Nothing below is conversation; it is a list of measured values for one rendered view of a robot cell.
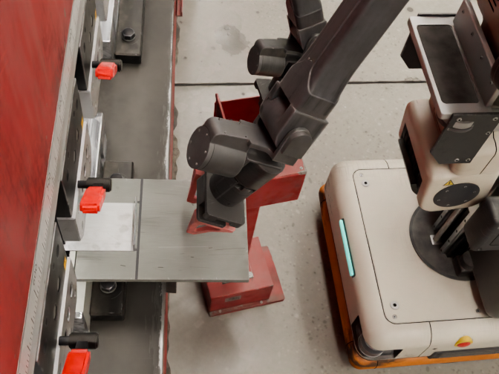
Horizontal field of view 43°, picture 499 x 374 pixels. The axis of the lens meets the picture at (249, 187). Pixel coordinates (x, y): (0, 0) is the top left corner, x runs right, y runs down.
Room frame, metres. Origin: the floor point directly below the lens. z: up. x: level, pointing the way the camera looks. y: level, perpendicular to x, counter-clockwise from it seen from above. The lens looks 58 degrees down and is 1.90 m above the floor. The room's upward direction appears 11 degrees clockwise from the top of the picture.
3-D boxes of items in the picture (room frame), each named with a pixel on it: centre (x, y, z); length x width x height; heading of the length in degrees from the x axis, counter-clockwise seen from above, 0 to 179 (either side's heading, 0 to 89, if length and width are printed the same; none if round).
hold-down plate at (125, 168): (0.48, 0.22, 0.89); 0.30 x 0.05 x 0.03; 12
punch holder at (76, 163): (0.41, 0.26, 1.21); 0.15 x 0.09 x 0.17; 12
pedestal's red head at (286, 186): (0.83, 0.00, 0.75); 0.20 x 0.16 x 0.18; 25
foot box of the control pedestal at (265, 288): (0.85, -0.03, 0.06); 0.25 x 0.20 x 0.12; 115
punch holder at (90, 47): (0.60, 0.30, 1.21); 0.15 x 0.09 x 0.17; 12
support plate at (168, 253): (0.46, 0.12, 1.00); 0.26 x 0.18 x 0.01; 102
